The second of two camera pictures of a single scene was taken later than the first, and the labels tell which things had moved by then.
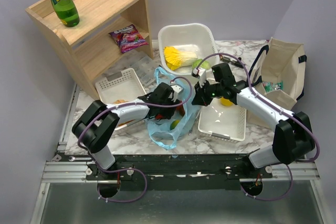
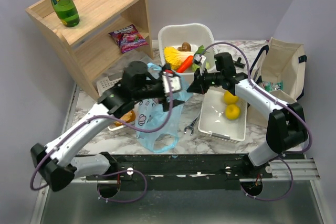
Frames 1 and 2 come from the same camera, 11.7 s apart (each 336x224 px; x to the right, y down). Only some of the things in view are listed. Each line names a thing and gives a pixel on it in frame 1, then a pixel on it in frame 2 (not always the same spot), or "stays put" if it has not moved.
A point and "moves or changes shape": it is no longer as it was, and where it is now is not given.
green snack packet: (270, 86) stays put
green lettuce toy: (205, 64) stays put
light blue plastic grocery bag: (166, 131) moves or changes shape
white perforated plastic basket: (219, 120) stays put
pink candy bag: (128, 38) stays put
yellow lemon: (174, 124) → (232, 112)
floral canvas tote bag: (279, 75) stays put
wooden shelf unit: (104, 4) stays put
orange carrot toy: (180, 109) → (185, 64)
